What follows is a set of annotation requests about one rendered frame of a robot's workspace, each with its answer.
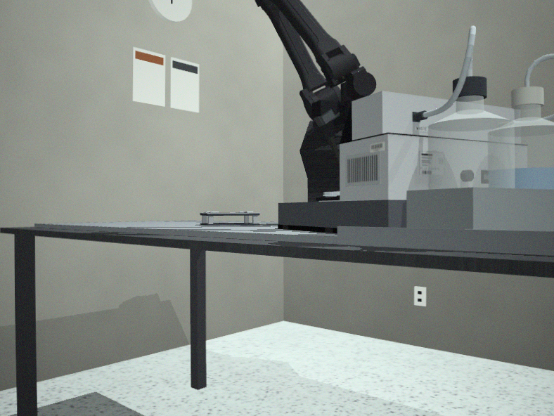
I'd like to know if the clear plastic bottle with black cap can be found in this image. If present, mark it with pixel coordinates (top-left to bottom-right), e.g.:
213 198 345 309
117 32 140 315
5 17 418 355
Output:
427 76 515 190

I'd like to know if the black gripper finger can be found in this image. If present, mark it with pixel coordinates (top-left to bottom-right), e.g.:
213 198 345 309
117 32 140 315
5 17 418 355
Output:
327 138 341 164

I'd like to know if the white bottle with cap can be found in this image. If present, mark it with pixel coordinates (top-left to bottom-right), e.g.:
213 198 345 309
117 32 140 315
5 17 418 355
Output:
511 86 554 190

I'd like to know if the white flexible hose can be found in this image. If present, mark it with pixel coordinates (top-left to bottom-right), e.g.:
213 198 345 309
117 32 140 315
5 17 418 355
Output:
524 54 554 121

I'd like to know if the grey flexible hose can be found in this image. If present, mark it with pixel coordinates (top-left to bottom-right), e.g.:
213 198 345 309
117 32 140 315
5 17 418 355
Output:
423 26 476 117

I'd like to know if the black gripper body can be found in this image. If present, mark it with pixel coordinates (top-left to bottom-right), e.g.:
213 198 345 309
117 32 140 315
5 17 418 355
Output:
332 123 345 138

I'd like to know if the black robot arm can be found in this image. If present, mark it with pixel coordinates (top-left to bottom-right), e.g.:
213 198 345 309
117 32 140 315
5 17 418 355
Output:
255 0 376 144

